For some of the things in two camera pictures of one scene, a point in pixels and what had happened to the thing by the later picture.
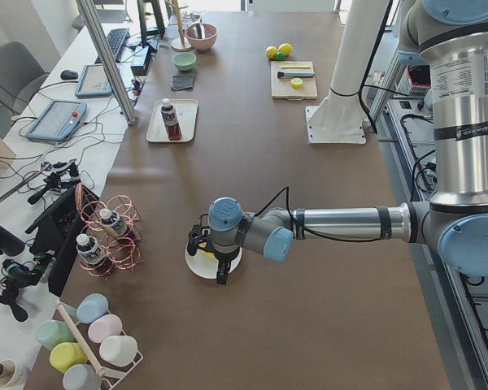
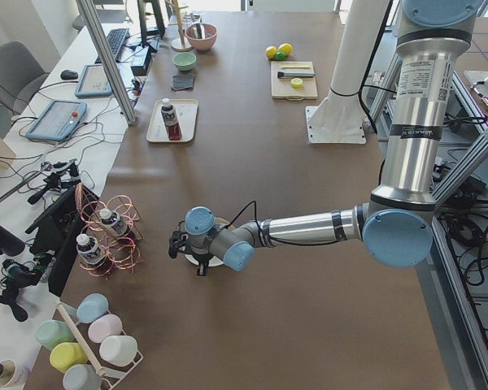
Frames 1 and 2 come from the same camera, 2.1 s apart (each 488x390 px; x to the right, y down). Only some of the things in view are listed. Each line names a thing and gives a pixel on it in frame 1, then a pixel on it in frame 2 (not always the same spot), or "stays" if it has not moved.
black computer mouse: (68, 75) stays
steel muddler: (295, 74) stays
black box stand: (54, 236) stays
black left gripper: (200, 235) → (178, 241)
